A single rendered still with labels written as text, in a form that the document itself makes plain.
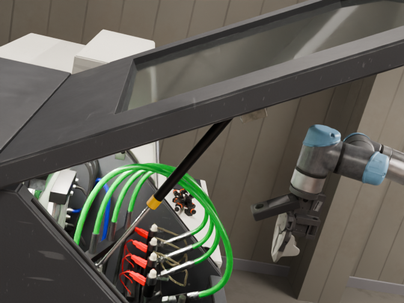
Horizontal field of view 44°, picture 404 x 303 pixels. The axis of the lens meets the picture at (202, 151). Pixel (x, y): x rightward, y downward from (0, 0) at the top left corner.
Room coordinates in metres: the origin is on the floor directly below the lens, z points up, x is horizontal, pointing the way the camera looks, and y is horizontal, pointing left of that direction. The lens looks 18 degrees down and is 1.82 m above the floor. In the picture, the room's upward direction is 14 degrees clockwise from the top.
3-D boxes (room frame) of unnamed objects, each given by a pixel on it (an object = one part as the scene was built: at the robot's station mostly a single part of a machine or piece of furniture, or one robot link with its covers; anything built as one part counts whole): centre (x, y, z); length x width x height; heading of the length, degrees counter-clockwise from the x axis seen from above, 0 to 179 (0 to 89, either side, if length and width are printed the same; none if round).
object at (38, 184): (1.05, 0.30, 1.43); 0.54 x 0.03 x 0.02; 9
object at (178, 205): (1.84, 0.01, 1.01); 0.23 x 0.11 x 0.06; 9
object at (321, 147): (1.12, -0.26, 1.52); 0.09 x 0.08 x 0.11; 81
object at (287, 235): (1.11, -0.25, 1.30); 0.05 x 0.02 x 0.09; 8
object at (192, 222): (1.80, 0.01, 0.96); 0.70 x 0.22 x 0.03; 9
